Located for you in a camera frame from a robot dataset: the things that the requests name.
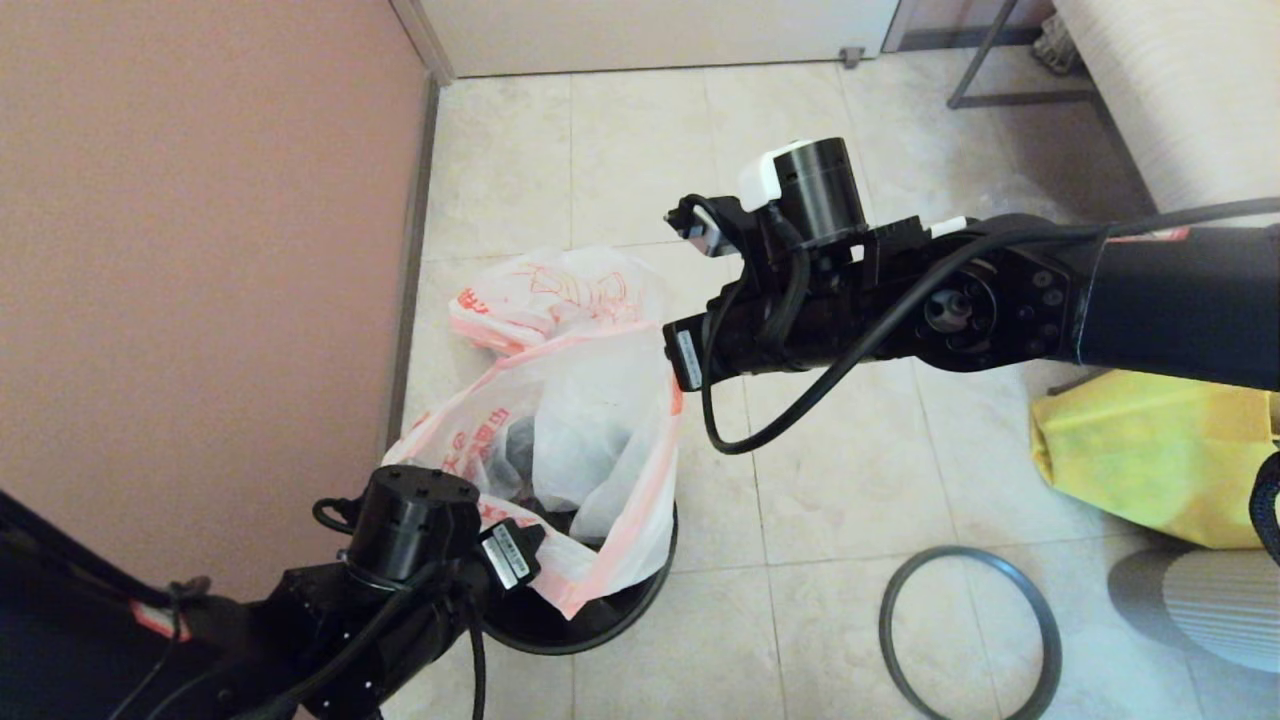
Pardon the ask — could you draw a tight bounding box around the black round trash bin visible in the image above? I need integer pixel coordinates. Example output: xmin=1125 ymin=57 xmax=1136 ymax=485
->
xmin=480 ymin=500 xmax=679 ymax=657

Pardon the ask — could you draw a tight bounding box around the white pink-drawstring trash bag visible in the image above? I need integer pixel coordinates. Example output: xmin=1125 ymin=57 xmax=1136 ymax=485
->
xmin=385 ymin=322 xmax=687 ymax=620

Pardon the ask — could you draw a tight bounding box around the white red-printed trash bag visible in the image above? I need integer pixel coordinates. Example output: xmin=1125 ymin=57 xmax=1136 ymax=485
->
xmin=450 ymin=247 xmax=669 ymax=358

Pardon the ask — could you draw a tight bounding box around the grey bin rim ring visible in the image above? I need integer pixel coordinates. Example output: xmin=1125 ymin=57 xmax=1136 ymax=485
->
xmin=880 ymin=546 xmax=1063 ymax=720

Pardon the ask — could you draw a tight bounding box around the yellow fabric bag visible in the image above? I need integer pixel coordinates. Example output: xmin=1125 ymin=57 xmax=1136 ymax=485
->
xmin=1030 ymin=368 xmax=1280 ymax=551

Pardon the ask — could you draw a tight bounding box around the white door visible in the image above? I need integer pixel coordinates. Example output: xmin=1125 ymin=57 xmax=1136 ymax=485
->
xmin=415 ymin=0 xmax=901 ymax=83

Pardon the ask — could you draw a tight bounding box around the grey cloth bundle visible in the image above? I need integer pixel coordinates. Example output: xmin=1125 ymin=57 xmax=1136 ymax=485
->
xmin=1030 ymin=15 xmax=1081 ymax=79

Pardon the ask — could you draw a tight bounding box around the white ribbed table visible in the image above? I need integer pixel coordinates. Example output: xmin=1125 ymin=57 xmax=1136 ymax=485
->
xmin=1050 ymin=0 xmax=1280 ymax=226

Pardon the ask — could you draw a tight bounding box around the white ribbed bin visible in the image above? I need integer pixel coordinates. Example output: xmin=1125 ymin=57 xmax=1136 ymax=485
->
xmin=1160 ymin=548 xmax=1280 ymax=676

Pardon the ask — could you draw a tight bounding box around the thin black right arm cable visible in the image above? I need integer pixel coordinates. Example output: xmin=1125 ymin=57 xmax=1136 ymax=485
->
xmin=698 ymin=197 xmax=1280 ymax=456

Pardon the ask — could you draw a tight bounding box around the black right camera bracket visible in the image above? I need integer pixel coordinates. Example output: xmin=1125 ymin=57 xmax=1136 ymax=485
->
xmin=690 ymin=195 xmax=793 ymax=293

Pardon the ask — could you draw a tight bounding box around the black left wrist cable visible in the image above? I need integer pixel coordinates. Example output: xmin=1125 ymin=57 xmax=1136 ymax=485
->
xmin=462 ymin=600 xmax=489 ymax=720

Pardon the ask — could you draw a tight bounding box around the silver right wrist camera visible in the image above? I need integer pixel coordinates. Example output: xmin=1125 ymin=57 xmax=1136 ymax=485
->
xmin=666 ymin=198 xmax=729 ymax=259

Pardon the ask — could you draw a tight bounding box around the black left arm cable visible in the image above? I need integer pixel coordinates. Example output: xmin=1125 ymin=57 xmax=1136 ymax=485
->
xmin=110 ymin=560 xmax=446 ymax=720

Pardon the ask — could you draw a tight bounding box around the dark metal table frame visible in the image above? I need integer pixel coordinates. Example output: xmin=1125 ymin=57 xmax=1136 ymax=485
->
xmin=944 ymin=0 xmax=1101 ymax=113

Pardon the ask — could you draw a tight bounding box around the white door frame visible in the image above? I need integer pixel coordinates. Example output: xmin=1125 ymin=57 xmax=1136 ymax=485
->
xmin=388 ymin=0 xmax=459 ymax=91

